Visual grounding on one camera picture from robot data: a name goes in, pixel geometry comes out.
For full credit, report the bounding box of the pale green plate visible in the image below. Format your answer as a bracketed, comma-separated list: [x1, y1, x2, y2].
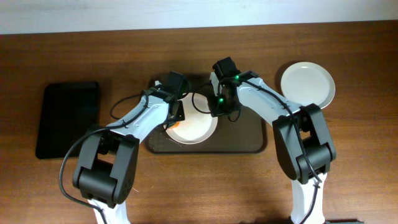
[280, 62, 336, 108]

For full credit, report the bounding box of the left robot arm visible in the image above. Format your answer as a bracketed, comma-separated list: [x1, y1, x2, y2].
[72, 72, 188, 223]

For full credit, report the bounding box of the orange green scrub sponge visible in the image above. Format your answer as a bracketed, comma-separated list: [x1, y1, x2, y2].
[167, 122, 180, 129]

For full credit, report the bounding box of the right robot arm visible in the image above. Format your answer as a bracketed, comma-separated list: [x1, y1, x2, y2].
[208, 57, 336, 223]

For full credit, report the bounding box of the black rectangular tray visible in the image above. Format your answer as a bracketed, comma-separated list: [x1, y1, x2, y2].
[35, 82, 100, 159]

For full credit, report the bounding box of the white plate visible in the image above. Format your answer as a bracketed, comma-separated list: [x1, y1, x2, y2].
[166, 93, 218, 144]

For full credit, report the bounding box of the dark brown serving tray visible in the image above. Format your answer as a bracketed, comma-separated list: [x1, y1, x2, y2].
[144, 73, 268, 155]

